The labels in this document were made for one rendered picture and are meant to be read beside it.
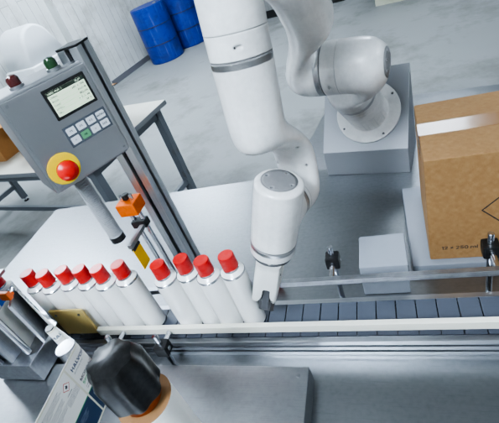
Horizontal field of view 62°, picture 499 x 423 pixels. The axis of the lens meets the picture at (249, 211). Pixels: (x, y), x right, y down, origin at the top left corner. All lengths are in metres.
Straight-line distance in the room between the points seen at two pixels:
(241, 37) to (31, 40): 5.15
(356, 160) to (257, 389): 0.78
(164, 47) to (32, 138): 6.57
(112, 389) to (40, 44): 5.28
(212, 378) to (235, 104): 0.56
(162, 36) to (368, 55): 6.47
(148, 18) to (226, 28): 6.70
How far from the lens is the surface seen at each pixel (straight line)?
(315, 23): 0.83
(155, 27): 7.27
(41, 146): 0.82
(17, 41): 5.67
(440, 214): 0.94
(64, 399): 0.86
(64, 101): 0.82
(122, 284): 0.96
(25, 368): 1.13
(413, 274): 0.85
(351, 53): 0.94
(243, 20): 0.57
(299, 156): 0.71
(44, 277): 1.07
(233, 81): 0.58
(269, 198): 0.64
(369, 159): 1.33
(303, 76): 0.96
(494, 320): 0.85
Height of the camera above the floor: 1.60
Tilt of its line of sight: 35 degrees down
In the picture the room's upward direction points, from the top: 21 degrees counter-clockwise
